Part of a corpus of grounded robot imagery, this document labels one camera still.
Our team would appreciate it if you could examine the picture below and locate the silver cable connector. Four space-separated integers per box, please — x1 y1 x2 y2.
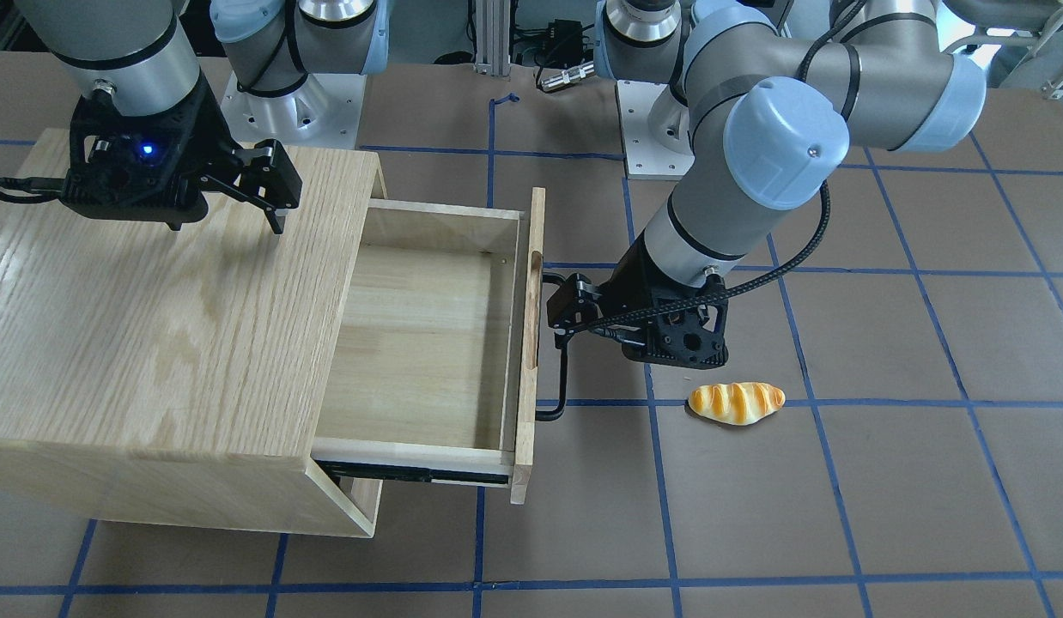
536 60 597 94

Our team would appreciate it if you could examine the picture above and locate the toy bread roll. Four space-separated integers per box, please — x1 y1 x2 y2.
686 382 787 427

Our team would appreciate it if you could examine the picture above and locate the light wooden drawer cabinet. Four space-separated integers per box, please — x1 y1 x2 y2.
0 146 386 537

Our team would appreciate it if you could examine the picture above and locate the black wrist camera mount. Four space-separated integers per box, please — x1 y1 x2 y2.
60 76 232 226
621 270 729 369

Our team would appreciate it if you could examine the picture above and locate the black braided cable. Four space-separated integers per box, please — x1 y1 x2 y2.
574 0 872 334

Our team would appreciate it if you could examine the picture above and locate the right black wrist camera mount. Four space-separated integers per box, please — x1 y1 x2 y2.
60 76 232 226

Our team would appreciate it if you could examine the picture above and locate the aluminium frame post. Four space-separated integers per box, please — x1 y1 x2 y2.
471 0 514 79

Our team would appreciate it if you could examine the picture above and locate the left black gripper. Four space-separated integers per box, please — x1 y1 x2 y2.
544 236 670 340

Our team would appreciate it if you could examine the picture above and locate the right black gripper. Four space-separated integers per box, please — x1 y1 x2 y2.
167 137 303 235

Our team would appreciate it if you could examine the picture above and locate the black power box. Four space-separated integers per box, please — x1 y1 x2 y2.
526 20 584 68

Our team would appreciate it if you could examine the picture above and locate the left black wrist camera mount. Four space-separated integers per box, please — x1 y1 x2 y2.
621 270 729 369

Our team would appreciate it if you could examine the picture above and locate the black metal drawer handle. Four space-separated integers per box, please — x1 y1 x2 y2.
534 272 575 422

